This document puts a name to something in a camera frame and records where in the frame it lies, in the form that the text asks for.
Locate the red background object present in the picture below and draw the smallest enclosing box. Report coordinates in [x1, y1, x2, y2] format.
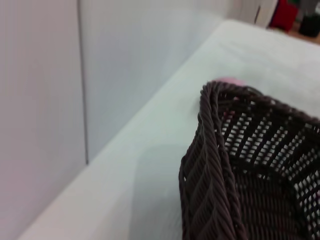
[270, 0, 305, 32]

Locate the dark brown woven basket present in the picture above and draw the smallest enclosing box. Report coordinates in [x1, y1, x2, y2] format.
[177, 81, 320, 240]

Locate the black background bin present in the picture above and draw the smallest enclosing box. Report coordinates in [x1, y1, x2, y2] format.
[298, 14, 320, 39]

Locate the pink peach toy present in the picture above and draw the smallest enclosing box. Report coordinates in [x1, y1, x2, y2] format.
[214, 76, 248, 88]

